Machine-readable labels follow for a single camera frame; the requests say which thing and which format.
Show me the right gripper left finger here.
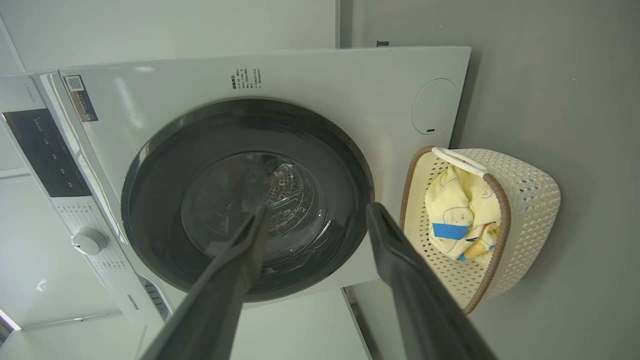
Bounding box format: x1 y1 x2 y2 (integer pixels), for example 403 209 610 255
140 205 271 360

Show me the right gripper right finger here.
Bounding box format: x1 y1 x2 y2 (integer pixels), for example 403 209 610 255
365 202 497 360

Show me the pale yellow printed garment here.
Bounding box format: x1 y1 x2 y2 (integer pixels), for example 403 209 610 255
425 165 502 251
456 222 501 263

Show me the washing machine door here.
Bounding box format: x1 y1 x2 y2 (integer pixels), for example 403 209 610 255
121 97 375 303

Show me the perforated steel washer drum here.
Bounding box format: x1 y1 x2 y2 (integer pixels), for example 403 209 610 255
182 152 328 253

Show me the white washer control knob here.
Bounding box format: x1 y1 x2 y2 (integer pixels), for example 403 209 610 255
71 227 108 257

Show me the black washer display panel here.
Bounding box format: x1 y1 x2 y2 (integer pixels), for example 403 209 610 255
2 108 92 198

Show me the white front-load washing machine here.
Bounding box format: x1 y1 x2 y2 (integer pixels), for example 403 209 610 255
0 46 472 328

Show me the cream perforated laundry basket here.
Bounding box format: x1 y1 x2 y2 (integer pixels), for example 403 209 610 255
399 145 562 316

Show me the round drain filter cover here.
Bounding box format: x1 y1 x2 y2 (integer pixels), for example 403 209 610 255
412 77 459 135

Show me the QR code sticker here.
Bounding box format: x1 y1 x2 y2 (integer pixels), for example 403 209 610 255
64 75 99 122

